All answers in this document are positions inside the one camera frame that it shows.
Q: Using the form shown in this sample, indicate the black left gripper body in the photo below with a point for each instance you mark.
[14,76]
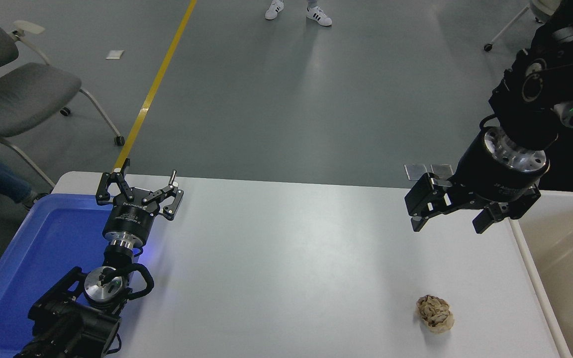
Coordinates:
[130,219]

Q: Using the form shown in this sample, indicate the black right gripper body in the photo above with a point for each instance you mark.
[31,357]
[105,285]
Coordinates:
[480,174]

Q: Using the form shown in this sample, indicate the tan paper ball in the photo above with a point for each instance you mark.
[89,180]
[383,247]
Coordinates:
[434,314]

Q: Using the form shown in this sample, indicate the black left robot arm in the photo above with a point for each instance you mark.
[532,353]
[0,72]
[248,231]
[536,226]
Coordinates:
[67,323]

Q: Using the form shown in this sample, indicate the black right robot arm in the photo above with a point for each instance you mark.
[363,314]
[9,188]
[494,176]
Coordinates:
[535,109]

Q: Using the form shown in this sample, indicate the silver floor plate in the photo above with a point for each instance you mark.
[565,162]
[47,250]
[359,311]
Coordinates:
[441,169]
[416,171]

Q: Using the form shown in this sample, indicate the large pale bin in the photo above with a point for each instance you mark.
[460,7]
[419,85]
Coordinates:
[570,258]

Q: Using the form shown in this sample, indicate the blue plastic tray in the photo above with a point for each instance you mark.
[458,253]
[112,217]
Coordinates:
[43,248]

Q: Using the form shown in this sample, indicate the person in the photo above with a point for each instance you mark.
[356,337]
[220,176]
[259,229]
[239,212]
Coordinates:
[319,15]
[3,180]

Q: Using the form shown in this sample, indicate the grey padded office chair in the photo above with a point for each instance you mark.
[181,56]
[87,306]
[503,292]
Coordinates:
[23,97]

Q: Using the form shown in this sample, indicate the white framed wheeled chair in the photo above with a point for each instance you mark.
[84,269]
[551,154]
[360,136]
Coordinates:
[508,27]

